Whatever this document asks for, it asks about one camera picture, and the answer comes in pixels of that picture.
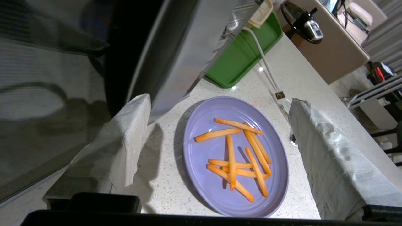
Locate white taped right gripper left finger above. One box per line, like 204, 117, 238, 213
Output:
42, 94, 151, 214

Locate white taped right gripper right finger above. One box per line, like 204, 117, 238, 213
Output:
288, 98, 402, 222

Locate microwave door with dark glass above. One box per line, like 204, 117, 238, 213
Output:
0, 0, 110, 206

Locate purple oval plate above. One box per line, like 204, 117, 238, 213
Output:
183, 96, 289, 218

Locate white metal rack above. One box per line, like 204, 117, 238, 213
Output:
345, 75, 402, 109

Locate clear plastic strip brown tag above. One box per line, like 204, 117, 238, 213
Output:
269, 89, 294, 124

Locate black and red device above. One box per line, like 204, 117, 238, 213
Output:
367, 61, 394, 83

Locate brown wooden cabinet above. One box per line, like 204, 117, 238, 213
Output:
276, 0, 370, 85

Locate grey curtain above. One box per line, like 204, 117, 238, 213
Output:
361, 0, 402, 74

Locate black and silver appliance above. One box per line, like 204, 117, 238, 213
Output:
280, 1, 324, 44

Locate green plastic cutting board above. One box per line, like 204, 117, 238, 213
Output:
205, 11, 284, 88

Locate white cushion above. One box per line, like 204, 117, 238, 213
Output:
336, 2, 374, 44

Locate beige plastic power strip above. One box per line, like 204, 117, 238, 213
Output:
247, 0, 274, 29

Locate black chair frame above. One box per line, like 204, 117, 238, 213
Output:
371, 121, 402, 167

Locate white power cable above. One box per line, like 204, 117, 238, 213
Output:
242, 26, 283, 94

